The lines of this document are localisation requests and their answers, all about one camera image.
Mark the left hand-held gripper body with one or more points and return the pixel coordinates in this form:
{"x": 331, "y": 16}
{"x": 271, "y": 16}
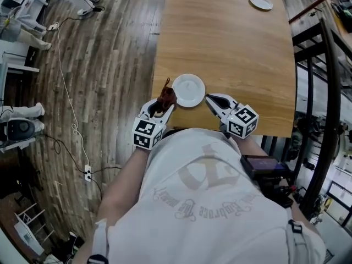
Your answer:
{"x": 144, "y": 136}

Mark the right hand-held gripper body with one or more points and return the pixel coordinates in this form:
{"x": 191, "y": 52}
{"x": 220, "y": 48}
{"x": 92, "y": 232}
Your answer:
{"x": 243, "y": 121}

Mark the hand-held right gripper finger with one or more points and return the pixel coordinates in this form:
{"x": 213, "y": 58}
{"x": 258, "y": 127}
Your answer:
{"x": 224, "y": 97}
{"x": 214, "y": 107}

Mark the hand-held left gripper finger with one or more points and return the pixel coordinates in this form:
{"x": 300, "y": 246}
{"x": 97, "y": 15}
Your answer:
{"x": 148, "y": 104}
{"x": 170, "y": 114}

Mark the brown cloth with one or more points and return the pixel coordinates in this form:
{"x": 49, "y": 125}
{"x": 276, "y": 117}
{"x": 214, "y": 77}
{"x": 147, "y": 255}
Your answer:
{"x": 166, "y": 95}

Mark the white round plate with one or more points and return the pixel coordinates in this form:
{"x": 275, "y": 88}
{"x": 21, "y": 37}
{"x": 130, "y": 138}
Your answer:
{"x": 189, "y": 89}

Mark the person's left forearm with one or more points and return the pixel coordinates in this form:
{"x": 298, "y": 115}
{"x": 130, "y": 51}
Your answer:
{"x": 123, "y": 180}

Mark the person's right forearm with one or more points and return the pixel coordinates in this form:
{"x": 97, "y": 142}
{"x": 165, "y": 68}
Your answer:
{"x": 251, "y": 147}

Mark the small white plate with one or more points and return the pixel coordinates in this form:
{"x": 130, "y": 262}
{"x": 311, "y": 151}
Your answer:
{"x": 261, "y": 2}

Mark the black device with screen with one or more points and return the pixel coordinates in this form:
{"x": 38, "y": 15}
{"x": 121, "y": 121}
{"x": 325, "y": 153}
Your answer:
{"x": 264, "y": 172}

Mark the white power strip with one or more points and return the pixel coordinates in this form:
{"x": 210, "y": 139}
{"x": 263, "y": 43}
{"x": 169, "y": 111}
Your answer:
{"x": 88, "y": 172}
{"x": 53, "y": 26}

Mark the black metal railing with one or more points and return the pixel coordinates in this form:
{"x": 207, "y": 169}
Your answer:
{"x": 327, "y": 106}

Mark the person's white printed shirt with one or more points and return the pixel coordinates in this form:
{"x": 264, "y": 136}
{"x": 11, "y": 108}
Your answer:
{"x": 209, "y": 202}

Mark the white round-faced device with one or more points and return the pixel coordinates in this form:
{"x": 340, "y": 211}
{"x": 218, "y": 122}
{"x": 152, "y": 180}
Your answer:
{"x": 20, "y": 128}

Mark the red metal pipe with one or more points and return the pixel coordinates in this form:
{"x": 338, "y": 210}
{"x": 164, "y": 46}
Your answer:
{"x": 316, "y": 3}

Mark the white side table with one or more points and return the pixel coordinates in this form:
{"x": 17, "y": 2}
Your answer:
{"x": 13, "y": 70}

